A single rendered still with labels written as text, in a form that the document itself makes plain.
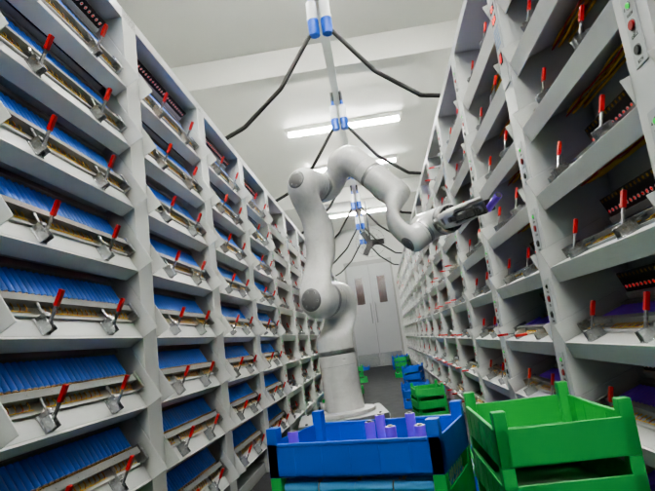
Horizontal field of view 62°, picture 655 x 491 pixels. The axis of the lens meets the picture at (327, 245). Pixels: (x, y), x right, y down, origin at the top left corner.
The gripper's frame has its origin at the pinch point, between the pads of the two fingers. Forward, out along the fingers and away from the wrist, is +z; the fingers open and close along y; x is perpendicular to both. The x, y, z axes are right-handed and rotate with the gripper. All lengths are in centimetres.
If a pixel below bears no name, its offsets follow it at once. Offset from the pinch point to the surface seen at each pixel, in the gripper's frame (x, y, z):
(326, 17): -119, 66, -144
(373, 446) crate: 24, -64, 34
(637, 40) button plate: -18, -4, 56
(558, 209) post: 9.3, 22.0, 0.5
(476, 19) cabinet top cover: -62, 68, -47
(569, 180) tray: 1.3, 9.6, 19.6
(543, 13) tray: -36.9, 20.4, 21.5
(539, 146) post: -8.6, 26.5, -1.5
